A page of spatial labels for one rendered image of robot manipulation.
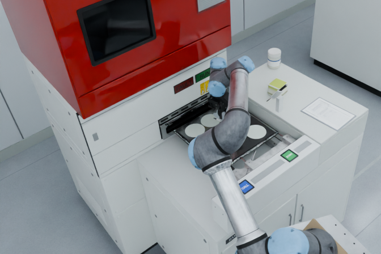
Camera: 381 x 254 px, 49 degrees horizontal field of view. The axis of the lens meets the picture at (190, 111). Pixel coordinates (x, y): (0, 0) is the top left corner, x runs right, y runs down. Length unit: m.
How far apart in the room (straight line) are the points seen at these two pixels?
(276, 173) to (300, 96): 0.53
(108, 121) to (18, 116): 1.70
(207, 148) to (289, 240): 0.41
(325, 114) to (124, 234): 1.25
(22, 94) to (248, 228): 2.35
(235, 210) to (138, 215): 1.00
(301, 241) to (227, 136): 0.41
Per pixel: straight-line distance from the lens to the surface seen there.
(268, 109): 2.10
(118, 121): 1.94
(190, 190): 1.95
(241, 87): 1.64
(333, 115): 2.10
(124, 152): 2.07
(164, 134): 2.13
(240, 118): 1.49
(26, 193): 3.35
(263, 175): 1.81
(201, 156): 1.52
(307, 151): 1.92
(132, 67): 1.77
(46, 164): 3.50
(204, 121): 2.15
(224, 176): 1.51
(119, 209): 2.30
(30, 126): 3.62
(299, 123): 2.04
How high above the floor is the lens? 2.32
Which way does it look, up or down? 40 degrees down
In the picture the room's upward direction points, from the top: 7 degrees counter-clockwise
